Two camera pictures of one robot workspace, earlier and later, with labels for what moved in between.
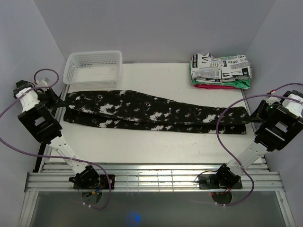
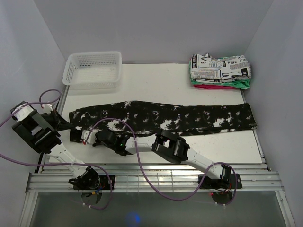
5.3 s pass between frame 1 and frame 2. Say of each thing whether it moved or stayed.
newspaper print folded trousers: stayed
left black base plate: stayed
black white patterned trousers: moved
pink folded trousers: stayed
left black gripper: moved
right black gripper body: moved
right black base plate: stayed
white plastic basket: stayed
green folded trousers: stayed
